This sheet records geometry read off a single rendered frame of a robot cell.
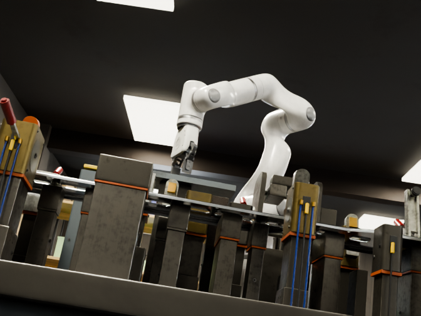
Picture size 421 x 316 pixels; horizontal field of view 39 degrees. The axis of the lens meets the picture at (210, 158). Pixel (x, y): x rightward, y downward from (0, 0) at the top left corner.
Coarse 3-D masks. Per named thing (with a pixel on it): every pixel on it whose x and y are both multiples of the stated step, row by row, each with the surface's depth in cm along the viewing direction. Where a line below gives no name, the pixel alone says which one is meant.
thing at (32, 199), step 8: (32, 200) 160; (24, 208) 159; (32, 208) 159; (24, 216) 159; (32, 216) 159; (24, 224) 158; (32, 224) 158; (24, 232) 158; (24, 240) 157; (16, 248) 156; (24, 248) 156; (16, 256) 155; (24, 256) 155
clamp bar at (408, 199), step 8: (408, 192) 176; (416, 192) 173; (408, 200) 175; (416, 200) 175; (408, 208) 174; (416, 208) 174; (408, 216) 172; (416, 216) 173; (408, 224) 171; (416, 224) 172; (408, 232) 170; (416, 232) 171
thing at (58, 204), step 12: (48, 192) 146; (60, 192) 146; (48, 204) 145; (60, 204) 148; (36, 216) 144; (48, 216) 145; (36, 228) 143; (48, 228) 144; (36, 240) 142; (48, 240) 143; (36, 252) 141; (36, 264) 141
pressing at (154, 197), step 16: (48, 176) 140; (64, 176) 141; (32, 192) 158; (80, 192) 154; (144, 208) 160; (160, 208) 156; (208, 208) 149; (224, 208) 143; (240, 208) 143; (272, 224) 154; (320, 224) 144; (352, 240) 157; (416, 240) 147
